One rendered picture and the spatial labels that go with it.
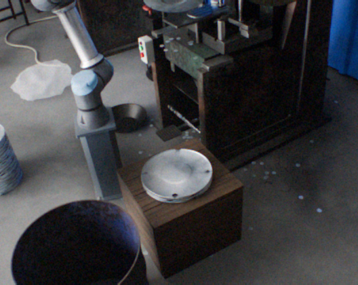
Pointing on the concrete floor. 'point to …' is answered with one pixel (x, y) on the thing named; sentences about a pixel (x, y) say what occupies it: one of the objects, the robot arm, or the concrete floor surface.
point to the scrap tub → (80, 247)
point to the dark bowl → (128, 117)
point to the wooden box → (184, 215)
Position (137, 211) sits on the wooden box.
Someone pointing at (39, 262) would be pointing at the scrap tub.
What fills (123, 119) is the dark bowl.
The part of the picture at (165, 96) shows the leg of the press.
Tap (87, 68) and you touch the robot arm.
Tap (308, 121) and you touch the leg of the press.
